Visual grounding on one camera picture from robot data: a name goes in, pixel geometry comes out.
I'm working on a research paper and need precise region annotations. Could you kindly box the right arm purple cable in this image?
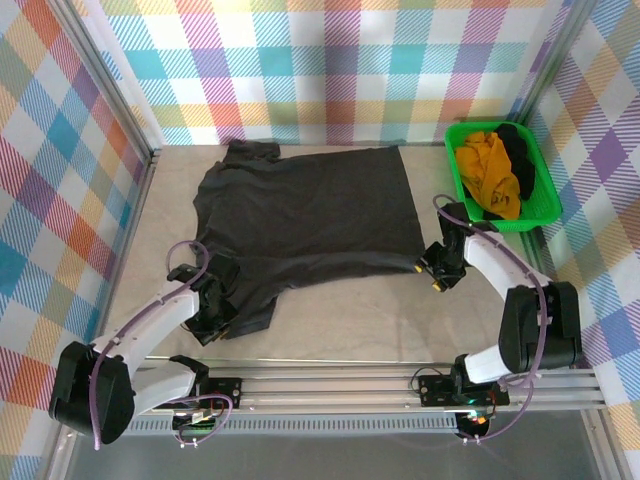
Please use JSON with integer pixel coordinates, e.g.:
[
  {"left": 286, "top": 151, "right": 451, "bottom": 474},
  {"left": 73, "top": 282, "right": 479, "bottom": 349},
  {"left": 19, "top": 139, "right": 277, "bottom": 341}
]
[{"left": 432, "top": 194, "right": 549, "bottom": 444}]

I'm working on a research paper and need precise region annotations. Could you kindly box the aluminium corner post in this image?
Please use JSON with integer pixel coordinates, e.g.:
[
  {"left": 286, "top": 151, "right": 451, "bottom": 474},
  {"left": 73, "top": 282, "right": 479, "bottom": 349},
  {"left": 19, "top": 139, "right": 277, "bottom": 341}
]
[
  {"left": 49, "top": 0, "right": 164, "bottom": 169},
  {"left": 509, "top": 0, "right": 601, "bottom": 127}
]

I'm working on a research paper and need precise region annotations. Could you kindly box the green plastic basket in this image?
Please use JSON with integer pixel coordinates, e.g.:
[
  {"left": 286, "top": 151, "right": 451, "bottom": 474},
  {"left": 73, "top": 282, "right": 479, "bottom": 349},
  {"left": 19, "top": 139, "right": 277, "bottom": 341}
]
[{"left": 443, "top": 121, "right": 564, "bottom": 234}]

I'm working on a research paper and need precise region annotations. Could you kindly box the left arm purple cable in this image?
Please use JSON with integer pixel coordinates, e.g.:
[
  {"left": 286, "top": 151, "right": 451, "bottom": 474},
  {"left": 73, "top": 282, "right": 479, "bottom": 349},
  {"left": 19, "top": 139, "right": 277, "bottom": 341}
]
[{"left": 91, "top": 241, "right": 234, "bottom": 450}]

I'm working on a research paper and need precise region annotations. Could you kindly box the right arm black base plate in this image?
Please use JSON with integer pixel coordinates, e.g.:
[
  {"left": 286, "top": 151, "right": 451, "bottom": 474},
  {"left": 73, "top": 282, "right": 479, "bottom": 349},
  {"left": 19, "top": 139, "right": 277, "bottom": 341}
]
[{"left": 416, "top": 372, "right": 511, "bottom": 408}]

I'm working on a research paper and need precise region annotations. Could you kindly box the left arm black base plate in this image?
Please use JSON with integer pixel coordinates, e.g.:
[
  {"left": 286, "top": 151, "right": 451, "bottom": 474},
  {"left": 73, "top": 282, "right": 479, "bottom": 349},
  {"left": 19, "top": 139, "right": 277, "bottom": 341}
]
[{"left": 199, "top": 377, "right": 244, "bottom": 410}]

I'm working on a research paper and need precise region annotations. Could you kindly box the long aluminium base rail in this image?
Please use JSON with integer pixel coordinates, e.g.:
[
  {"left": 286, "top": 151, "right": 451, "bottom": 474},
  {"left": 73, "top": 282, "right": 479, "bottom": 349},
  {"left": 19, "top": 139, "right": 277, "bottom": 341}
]
[{"left": 54, "top": 358, "right": 607, "bottom": 417}]

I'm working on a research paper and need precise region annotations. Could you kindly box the right aluminium corner post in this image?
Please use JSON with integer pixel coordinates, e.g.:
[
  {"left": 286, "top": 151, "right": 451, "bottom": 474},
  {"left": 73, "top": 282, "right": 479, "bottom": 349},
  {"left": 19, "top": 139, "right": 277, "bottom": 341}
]
[{"left": 509, "top": 0, "right": 601, "bottom": 127}]

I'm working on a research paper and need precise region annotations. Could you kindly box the left aluminium corner post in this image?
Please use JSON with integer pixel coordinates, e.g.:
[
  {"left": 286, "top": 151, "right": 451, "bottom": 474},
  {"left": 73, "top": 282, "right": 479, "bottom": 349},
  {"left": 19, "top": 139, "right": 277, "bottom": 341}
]
[{"left": 49, "top": 0, "right": 164, "bottom": 169}]

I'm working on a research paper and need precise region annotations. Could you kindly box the left aluminium side rail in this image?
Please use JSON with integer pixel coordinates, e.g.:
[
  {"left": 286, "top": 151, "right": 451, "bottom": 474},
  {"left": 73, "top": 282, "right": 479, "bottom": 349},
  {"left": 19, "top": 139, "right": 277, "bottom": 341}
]
[{"left": 85, "top": 149, "right": 162, "bottom": 361}]

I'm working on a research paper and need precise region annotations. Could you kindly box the grey slotted cable duct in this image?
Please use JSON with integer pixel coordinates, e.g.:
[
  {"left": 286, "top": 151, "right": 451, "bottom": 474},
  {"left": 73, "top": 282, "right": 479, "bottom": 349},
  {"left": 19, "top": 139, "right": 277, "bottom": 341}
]
[{"left": 124, "top": 417, "right": 461, "bottom": 437}]

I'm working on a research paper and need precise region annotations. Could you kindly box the right aluminium side rail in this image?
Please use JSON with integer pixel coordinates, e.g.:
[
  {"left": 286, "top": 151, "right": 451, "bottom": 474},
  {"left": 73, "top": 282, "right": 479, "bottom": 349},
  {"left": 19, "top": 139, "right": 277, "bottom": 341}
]
[{"left": 519, "top": 230, "right": 571, "bottom": 301}]

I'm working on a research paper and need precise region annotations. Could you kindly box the mustard yellow t-shirt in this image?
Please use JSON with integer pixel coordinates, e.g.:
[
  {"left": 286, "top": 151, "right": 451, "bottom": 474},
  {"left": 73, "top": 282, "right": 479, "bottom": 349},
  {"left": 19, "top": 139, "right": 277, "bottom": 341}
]
[{"left": 457, "top": 130, "right": 523, "bottom": 222}]

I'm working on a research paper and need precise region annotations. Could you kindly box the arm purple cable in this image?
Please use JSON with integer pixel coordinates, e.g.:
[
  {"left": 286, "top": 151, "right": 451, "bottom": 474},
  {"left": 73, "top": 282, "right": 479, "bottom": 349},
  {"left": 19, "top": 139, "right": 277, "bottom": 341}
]
[
  {"left": 91, "top": 241, "right": 234, "bottom": 450},
  {"left": 432, "top": 194, "right": 549, "bottom": 444}
]

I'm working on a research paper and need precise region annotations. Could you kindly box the dark grey t-shirt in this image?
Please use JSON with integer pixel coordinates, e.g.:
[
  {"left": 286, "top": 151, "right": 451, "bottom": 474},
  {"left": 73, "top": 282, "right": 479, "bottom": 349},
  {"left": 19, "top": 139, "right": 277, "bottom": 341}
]
[{"left": 192, "top": 139, "right": 427, "bottom": 342}]

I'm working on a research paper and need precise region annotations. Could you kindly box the aluminium side rail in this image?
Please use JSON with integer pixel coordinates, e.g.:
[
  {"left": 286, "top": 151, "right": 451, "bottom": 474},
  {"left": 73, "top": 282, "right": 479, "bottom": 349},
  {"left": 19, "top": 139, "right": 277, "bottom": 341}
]
[
  {"left": 85, "top": 149, "right": 162, "bottom": 361},
  {"left": 519, "top": 230, "right": 571, "bottom": 301}
]

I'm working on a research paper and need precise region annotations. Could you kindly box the black t-shirt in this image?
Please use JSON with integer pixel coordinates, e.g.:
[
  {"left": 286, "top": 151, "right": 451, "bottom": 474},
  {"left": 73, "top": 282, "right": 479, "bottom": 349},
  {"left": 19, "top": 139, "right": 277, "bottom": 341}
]
[{"left": 494, "top": 124, "right": 537, "bottom": 202}]

